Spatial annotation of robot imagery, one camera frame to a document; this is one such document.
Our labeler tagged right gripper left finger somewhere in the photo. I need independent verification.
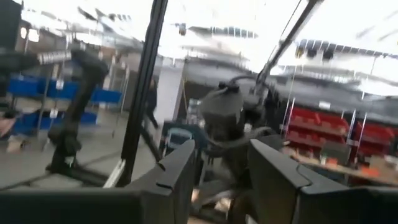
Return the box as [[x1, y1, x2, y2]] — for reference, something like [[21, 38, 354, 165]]
[[0, 139, 197, 224]]

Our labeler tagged silver aluminium extrusion bar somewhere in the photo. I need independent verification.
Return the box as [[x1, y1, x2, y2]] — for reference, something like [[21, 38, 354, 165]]
[[102, 158, 127, 189]]

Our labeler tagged person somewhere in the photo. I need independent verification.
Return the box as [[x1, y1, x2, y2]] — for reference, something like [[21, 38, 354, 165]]
[[144, 77, 160, 129]]

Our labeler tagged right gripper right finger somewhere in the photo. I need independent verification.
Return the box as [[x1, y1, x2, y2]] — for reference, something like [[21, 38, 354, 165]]
[[248, 139, 398, 224]]

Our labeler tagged white square column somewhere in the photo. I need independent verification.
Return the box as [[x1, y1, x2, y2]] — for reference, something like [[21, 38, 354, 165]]
[[154, 65, 185, 125]]

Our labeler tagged blue plastic bin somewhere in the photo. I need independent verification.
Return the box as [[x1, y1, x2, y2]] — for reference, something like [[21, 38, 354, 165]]
[[14, 111, 47, 134], [90, 88, 123, 105], [9, 77, 41, 97]]

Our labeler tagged red plastic storage bin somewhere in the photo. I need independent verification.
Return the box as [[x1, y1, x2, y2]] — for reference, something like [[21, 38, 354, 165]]
[[290, 107, 321, 127], [318, 110, 351, 135], [354, 121, 396, 141], [284, 129, 346, 149], [357, 139, 398, 156]]

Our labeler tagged orange small part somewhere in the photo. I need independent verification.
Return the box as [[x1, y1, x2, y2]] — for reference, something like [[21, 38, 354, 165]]
[[360, 166, 380, 178]]

